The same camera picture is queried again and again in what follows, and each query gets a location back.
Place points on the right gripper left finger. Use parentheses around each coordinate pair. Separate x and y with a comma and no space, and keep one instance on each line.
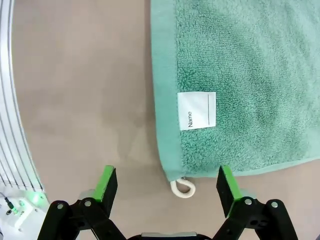
(107,190)

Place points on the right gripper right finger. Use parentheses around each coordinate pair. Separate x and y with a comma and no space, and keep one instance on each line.
(226,192)

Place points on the mint green towel with label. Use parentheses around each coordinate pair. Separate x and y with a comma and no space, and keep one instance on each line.
(250,62)

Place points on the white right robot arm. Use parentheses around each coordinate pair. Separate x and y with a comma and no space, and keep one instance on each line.
(22,212)

